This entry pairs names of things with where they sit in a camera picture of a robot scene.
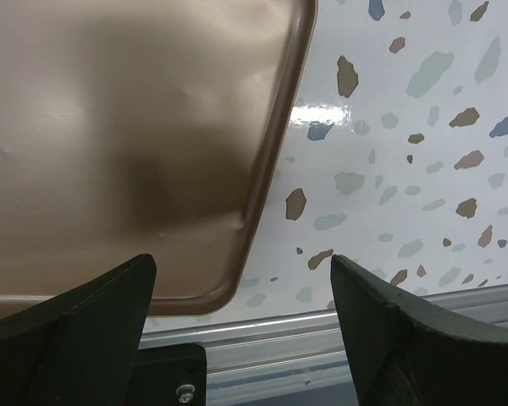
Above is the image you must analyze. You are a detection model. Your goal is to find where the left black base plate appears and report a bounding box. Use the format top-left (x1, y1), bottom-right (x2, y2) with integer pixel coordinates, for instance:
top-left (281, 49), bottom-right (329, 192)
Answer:
top-left (124, 343), bottom-right (207, 406)

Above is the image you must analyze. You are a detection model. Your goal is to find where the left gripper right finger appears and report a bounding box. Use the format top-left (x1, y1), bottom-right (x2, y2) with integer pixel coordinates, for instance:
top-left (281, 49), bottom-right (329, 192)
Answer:
top-left (330, 255), bottom-right (508, 405)

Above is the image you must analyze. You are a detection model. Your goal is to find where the aluminium rail frame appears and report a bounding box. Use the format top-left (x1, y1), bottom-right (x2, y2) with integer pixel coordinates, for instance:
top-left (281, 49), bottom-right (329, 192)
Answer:
top-left (139, 284), bottom-right (508, 375)

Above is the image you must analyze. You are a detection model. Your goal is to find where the gold tin lid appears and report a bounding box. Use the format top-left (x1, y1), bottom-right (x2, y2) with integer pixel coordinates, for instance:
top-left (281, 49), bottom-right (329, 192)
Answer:
top-left (0, 1), bottom-right (318, 318)

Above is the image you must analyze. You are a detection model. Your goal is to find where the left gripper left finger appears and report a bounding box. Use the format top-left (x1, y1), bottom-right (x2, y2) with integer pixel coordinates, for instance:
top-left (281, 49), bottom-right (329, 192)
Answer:
top-left (0, 254), bottom-right (157, 405)

